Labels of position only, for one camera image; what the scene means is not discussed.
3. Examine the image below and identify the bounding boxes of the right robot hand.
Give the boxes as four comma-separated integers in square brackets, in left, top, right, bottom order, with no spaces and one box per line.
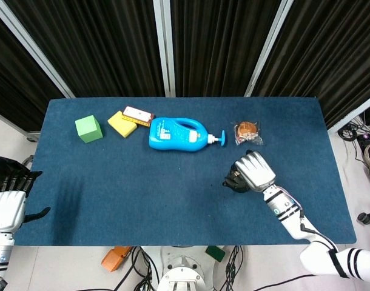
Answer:
[221,149,277,193]

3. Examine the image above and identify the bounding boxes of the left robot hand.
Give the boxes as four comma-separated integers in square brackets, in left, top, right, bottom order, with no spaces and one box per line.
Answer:
[0,170,52,235]

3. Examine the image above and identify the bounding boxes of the black object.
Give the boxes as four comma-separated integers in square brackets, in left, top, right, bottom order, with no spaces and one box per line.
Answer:
[221,165,252,194]

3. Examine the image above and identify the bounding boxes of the bagged brown bun snack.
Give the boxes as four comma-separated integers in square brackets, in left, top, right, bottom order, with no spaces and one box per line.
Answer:
[231,120,264,147]

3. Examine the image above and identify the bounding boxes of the blue pump detergent bottle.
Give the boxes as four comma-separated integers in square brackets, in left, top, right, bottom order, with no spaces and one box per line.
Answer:
[148,116,227,153]

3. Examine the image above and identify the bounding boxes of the green foot pedal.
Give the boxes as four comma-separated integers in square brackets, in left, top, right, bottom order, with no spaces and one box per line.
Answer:
[204,246,227,263]

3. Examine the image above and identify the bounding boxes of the blue table cloth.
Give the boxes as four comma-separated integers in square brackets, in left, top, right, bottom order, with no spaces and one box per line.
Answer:
[12,96,357,247]

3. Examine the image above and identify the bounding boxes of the green cube block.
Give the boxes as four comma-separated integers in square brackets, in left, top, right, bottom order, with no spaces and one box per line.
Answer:
[74,115,104,144]

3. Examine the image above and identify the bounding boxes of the orange foot pedal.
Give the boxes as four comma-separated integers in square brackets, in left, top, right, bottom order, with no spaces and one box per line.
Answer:
[100,246,133,273]

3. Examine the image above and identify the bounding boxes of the white robot torso base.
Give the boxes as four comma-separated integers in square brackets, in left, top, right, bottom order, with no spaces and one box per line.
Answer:
[156,244,216,291]

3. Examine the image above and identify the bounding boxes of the black curtain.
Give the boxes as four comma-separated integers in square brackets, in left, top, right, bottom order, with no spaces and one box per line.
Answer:
[0,0,370,132]

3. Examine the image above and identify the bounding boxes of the yellow sponge block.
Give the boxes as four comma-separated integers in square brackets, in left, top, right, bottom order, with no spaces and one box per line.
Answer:
[107,110,138,139]

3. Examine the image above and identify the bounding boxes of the black cable bundle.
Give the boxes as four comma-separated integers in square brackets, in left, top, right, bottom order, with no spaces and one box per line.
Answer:
[336,113,370,161]

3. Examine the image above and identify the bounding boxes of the white curtain frame post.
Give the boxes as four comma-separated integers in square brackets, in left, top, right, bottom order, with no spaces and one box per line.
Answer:
[0,0,76,98]
[244,0,295,98]
[152,0,176,98]
[327,90,370,134]

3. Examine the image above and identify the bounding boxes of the black floor cables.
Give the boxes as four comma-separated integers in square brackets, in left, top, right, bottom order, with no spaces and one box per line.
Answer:
[112,245,313,291]

